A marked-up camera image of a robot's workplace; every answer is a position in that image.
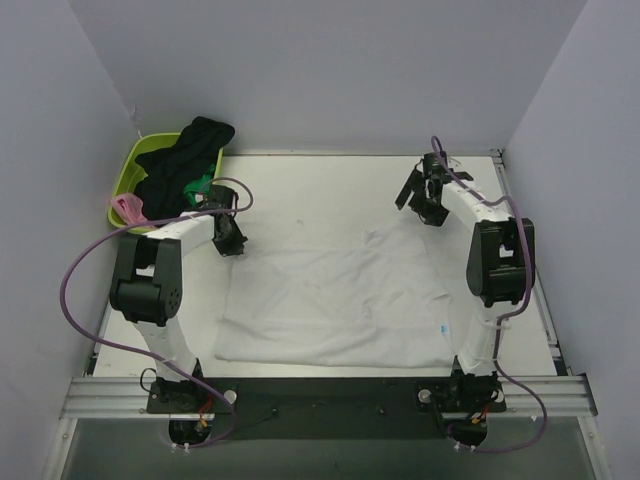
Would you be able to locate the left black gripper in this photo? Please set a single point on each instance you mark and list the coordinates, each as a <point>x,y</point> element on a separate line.
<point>228,240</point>

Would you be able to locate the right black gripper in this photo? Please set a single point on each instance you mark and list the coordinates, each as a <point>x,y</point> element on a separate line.
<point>419,188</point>

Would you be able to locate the lime green plastic basket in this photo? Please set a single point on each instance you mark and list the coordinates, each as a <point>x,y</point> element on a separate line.
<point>131,173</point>

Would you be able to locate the white t shirt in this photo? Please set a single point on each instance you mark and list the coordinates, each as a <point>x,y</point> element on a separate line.
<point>381,303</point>

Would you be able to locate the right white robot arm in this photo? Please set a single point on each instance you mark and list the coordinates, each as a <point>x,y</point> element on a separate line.
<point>500,268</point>

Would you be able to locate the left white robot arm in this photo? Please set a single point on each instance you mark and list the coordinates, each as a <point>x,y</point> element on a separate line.
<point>147,282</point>

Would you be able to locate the green t shirt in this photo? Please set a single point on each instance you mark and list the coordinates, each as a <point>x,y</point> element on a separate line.
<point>192,191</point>

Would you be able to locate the black t shirt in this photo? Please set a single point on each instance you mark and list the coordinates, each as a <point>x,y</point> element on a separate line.
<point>170,169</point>

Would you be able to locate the pink t shirt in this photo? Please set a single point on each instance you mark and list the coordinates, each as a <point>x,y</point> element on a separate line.
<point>126,210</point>

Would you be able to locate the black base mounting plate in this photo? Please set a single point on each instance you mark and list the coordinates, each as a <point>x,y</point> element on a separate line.
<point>329,408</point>

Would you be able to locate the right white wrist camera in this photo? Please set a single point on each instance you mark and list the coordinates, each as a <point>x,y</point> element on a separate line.
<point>458,169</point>

